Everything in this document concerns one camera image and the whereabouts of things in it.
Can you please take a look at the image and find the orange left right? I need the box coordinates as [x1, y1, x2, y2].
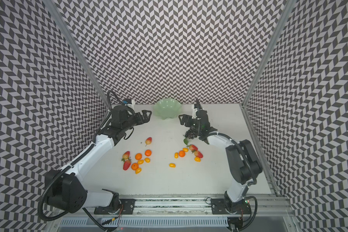
[145, 149, 152, 157]

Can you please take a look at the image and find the left corner aluminium post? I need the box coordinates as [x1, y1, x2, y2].
[43, 0, 108, 105]

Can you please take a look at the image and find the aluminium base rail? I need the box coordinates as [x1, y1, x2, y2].
[50, 195, 296, 232]

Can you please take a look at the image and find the green wavy glass bowl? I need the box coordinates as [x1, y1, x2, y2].
[153, 98, 182, 120]

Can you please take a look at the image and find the corner aluminium post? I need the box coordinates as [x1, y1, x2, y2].
[43, 0, 108, 105]
[241, 0, 297, 107]

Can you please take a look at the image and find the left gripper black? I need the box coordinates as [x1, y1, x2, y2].
[122, 110, 152, 131]

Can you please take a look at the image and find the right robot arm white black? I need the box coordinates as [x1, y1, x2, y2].
[178, 108, 263, 214]

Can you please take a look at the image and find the yellow kumquat left bottom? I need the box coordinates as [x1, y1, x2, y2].
[135, 168, 142, 174]

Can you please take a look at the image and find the orange left upper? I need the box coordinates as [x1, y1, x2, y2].
[135, 153, 142, 160]

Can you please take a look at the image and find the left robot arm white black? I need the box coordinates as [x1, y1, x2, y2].
[37, 104, 152, 221]

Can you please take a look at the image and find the dark grape bunch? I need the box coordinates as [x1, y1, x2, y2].
[185, 128, 198, 140]

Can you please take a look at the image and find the right corner aluminium post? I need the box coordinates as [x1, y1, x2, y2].
[241, 0, 297, 107]

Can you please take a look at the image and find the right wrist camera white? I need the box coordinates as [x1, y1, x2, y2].
[192, 103, 198, 119]

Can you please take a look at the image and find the small peach with stem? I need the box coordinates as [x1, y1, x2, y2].
[145, 137, 152, 145]

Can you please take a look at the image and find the orange left lower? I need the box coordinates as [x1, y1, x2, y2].
[131, 163, 139, 171]

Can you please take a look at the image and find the strawberry red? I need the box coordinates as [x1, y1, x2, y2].
[123, 159, 131, 171]

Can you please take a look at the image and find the orange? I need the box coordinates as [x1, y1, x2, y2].
[135, 153, 142, 160]
[131, 163, 139, 171]
[145, 149, 152, 157]
[179, 150, 185, 157]

